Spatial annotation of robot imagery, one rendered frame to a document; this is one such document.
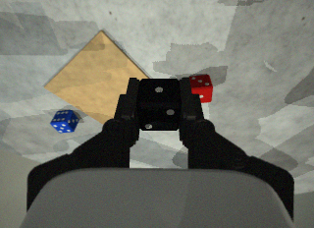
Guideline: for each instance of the blue die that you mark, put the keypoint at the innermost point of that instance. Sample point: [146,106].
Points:
[65,121]

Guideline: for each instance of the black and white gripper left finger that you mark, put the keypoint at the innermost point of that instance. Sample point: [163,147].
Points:
[108,149]

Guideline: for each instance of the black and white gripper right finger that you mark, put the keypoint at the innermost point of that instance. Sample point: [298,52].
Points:
[209,150]

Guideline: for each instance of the tan flat mat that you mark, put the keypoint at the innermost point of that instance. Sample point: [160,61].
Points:
[94,79]

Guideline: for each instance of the red die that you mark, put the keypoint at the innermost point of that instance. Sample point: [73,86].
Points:
[202,85]

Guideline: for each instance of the black die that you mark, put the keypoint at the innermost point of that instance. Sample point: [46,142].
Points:
[159,104]

